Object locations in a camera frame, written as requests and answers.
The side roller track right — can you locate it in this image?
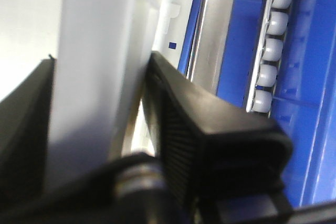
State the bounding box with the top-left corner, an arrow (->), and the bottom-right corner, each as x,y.
243,0 -> 292,115

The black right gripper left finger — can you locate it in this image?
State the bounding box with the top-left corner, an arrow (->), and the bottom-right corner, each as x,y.
1,58 -> 55,206

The white plastic tote bin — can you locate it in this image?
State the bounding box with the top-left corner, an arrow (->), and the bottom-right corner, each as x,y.
1,0 -> 192,191

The metal shelf frame rail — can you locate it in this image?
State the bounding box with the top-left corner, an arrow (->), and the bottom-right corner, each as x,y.
186,0 -> 235,95

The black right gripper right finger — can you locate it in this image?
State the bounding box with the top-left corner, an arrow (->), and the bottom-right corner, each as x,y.
143,51 -> 293,223

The blue bin near right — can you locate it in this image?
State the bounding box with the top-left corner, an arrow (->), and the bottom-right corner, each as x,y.
178,0 -> 335,207

